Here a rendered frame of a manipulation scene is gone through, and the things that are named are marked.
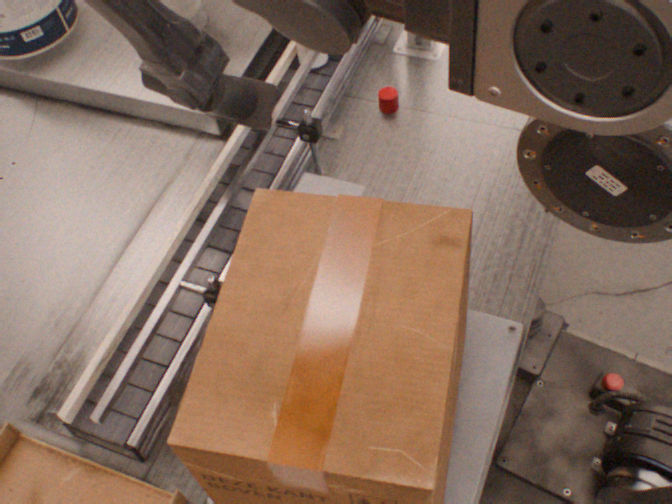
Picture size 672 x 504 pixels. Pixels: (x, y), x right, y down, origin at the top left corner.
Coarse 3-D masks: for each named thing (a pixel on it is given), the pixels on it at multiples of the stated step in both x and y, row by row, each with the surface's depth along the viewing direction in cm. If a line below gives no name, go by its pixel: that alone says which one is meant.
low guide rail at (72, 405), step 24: (288, 48) 129; (240, 144) 119; (216, 168) 115; (192, 216) 111; (168, 240) 108; (168, 264) 108; (144, 288) 103; (120, 336) 101; (96, 360) 98; (72, 408) 94
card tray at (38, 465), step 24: (0, 432) 98; (0, 456) 99; (24, 456) 100; (48, 456) 99; (72, 456) 99; (0, 480) 98; (24, 480) 98; (48, 480) 97; (72, 480) 97; (96, 480) 97; (120, 480) 96
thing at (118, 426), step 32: (320, 96) 127; (224, 192) 116; (224, 224) 113; (224, 256) 109; (160, 288) 107; (192, 320) 104; (128, 352) 102; (160, 352) 101; (96, 384) 99; (128, 384) 99; (128, 416) 97
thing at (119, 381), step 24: (288, 96) 115; (264, 144) 111; (240, 168) 108; (216, 216) 103; (192, 264) 99; (168, 288) 97; (168, 312) 97; (144, 336) 93; (120, 384) 90; (96, 408) 88
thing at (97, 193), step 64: (384, 64) 137; (0, 128) 138; (64, 128) 136; (128, 128) 134; (384, 128) 127; (448, 128) 126; (512, 128) 124; (0, 192) 129; (64, 192) 127; (128, 192) 125; (192, 192) 124; (384, 192) 119; (448, 192) 118; (512, 192) 117; (0, 256) 120; (64, 256) 119; (128, 256) 118; (512, 256) 110; (0, 320) 113; (64, 320) 112; (512, 320) 104; (0, 384) 107; (64, 384) 106; (512, 384) 99; (64, 448) 100
